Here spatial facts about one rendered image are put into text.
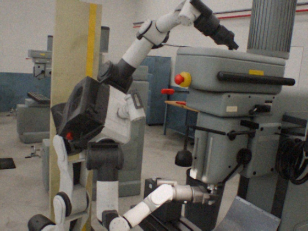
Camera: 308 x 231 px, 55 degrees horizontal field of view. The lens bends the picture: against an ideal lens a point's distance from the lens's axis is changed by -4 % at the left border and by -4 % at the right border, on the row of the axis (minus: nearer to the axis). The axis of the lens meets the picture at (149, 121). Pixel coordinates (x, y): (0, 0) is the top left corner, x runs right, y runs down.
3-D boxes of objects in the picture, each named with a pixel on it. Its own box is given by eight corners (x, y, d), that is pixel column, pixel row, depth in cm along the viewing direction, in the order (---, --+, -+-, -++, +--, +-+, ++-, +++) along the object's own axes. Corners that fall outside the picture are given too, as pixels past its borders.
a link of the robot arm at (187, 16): (193, 37, 124) (172, 20, 121) (203, 18, 128) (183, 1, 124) (210, 27, 114) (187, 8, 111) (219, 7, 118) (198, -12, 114)
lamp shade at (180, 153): (171, 164, 123) (172, 149, 122) (179, 160, 129) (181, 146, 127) (187, 168, 119) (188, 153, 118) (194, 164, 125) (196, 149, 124)
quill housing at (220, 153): (214, 191, 126) (224, 116, 120) (184, 174, 143) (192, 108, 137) (245, 185, 136) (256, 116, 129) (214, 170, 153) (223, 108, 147)
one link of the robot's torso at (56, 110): (45, 110, 166) (60, 97, 155) (64, 109, 176) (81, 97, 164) (58, 158, 161) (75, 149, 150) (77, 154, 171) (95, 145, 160)
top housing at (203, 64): (208, 91, 109) (213, 47, 106) (167, 83, 131) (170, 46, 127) (285, 94, 133) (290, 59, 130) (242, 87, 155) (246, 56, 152)
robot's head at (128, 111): (124, 124, 132) (138, 116, 127) (117, 102, 134) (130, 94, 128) (135, 122, 137) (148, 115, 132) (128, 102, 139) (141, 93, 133)
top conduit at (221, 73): (222, 81, 106) (223, 71, 106) (214, 80, 110) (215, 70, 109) (295, 86, 130) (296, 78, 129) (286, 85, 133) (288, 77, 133)
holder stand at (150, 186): (165, 223, 169) (169, 190, 165) (142, 207, 185) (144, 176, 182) (181, 217, 176) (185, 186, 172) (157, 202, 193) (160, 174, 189)
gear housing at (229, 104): (221, 117, 116) (225, 92, 114) (183, 106, 137) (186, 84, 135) (275, 116, 134) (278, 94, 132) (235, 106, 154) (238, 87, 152)
